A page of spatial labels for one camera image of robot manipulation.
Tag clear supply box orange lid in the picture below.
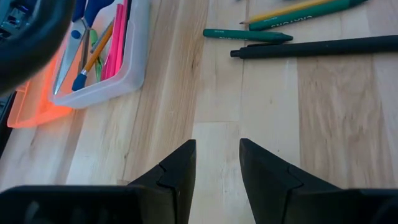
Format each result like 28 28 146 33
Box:
6 0 151 129

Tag pink pen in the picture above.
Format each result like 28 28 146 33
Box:
101 2 124 82

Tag green crayon Crayons print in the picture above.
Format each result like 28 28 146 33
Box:
248 0 369 32

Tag dark green crayon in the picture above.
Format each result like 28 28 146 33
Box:
203 28 294 44

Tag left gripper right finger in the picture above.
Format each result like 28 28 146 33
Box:
239 139 371 224

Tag yellow pencil pink eraser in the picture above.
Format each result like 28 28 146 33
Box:
238 0 336 25

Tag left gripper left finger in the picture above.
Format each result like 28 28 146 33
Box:
127 139 197 224

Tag orange pencil blue cap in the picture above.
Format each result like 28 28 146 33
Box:
71 18 115 92

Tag blue handled scissors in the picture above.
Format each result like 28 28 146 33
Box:
52 0 116 96

